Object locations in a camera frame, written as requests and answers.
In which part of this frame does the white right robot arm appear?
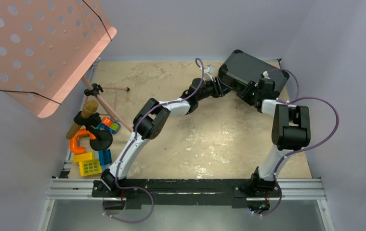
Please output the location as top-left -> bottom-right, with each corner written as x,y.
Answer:
237,77 -> 311,196

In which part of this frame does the orange toy piece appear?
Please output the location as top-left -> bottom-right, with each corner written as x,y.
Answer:
69,128 -> 96,154

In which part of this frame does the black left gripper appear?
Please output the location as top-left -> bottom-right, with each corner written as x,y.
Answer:
196,77 -> 232,102

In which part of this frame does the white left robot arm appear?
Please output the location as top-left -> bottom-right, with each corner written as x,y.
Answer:
100,77 -> 232,197

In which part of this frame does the pink music stand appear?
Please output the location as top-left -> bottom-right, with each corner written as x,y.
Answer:
0,0 -> 117,118

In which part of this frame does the blue toy brick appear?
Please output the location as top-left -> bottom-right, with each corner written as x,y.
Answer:
98,149 -> 112,166

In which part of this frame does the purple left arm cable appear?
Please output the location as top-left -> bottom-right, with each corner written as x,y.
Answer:
101,57 -> 206,224

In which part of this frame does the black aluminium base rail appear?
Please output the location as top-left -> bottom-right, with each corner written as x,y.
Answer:
47,179 -> 326,209

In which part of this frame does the yellow toy brick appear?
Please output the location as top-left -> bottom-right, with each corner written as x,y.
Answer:
73,152 -> 102,177

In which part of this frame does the toy brick car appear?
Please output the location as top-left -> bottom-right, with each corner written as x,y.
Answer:
100,117 -> 121,134

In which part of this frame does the wooden mallet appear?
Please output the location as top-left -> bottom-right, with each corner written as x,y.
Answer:
65,100 -> 98,140

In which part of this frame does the black poker chip case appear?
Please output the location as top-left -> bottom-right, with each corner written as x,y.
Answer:
217,50 -> 289,92

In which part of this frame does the black mallet holder stand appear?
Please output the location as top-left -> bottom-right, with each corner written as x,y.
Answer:
84,113 -> 113,151

